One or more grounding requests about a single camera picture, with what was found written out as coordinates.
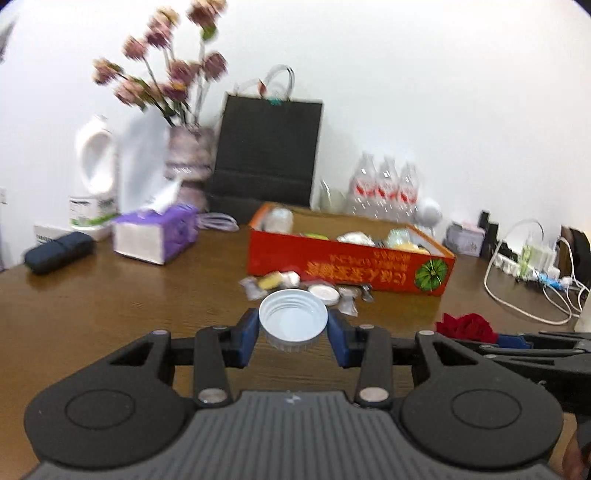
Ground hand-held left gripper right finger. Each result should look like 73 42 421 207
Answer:
325 311 485 409

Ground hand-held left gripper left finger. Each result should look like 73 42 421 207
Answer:
108 307 262 409

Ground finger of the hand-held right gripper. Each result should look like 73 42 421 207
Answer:
455 339 591 370
499 329 591 350

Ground white bottle cap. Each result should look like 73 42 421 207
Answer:
259 290 329 354

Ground red fabric flower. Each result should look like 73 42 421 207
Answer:
436 313 499 344

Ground small clear sachet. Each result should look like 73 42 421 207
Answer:
239 277 269 301
337 286 358 317

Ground red cardboard box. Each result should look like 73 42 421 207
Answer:
247 202 456 297

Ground white tissue paper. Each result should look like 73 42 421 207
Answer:
336 231 377 247

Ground clear plastic bag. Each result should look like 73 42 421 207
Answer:
385 227 411 250

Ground clear cotton swab container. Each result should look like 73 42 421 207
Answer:
263 207 295 233

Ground white round lid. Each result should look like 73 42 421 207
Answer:
307 284 340 305

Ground power strip with chargers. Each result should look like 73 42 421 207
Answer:
484 219 589 326

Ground white power strip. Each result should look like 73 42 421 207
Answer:
490 254 573 289

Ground white charger plug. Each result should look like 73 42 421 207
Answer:
524 244 559 273

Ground brown bag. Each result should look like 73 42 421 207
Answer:
561 225 591 296

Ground white printed tin box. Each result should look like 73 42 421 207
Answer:
444 222 485 257

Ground purple tissue pack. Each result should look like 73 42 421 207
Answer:
112 178 200 266

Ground clear glass cup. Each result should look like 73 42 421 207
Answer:
318 180 347 214

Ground white round robot speaker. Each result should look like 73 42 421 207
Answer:
413 198 443 229

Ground mottled purple vase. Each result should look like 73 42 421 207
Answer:
164 127 217 213

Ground black paper bag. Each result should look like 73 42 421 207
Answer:
205 65 324 208

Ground dark navy case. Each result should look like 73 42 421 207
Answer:
24 232 96 276

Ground white detergent jug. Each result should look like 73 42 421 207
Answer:
69 115 122 241

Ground white carton box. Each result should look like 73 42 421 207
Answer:
34 224 70 245

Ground dried pink flowers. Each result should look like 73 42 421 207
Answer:
92 0 229 127

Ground lavender cable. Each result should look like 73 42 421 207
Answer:
198 212 240 232

